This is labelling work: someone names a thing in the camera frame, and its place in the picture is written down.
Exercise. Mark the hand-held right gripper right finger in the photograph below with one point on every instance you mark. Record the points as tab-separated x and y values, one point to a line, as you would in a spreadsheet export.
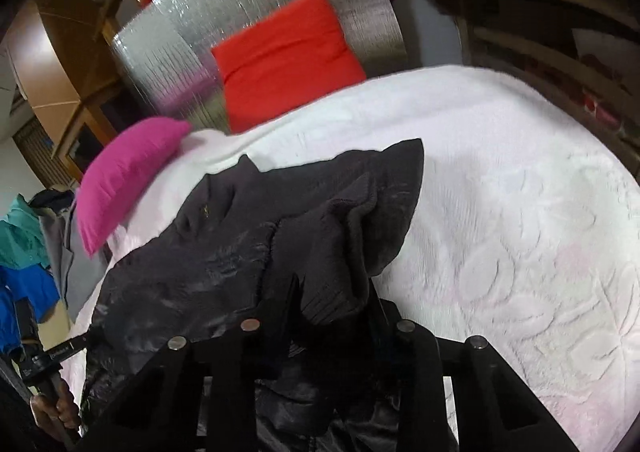
390	332

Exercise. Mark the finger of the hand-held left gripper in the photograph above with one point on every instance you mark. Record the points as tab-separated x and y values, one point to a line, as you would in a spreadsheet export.
67	348

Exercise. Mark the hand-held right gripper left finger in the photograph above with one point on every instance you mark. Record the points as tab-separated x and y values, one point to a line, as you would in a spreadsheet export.
270	342

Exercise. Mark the black puffer jacket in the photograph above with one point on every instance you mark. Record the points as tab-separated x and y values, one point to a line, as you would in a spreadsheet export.
210	252

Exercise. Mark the person's left hand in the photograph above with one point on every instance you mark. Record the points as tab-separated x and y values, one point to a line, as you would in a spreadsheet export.
60	407

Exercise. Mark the grey garment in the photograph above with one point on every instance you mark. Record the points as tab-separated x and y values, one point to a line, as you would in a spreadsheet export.
75	272

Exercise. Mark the teal garment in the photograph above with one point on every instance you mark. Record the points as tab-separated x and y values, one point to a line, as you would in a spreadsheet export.
25	237

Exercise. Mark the white textured blanket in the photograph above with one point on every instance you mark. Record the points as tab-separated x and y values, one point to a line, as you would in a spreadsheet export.
500	207

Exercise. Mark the pink pillow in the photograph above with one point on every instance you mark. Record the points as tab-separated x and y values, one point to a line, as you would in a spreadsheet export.
125	182

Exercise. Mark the red pillow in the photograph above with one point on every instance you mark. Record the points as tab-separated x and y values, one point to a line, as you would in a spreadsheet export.
280	57

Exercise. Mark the curved wooden column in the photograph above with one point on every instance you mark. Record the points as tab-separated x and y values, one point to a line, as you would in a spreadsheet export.
55	57

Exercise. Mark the silver foil insulation mat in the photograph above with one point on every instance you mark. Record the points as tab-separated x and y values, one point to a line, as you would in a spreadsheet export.
200	22

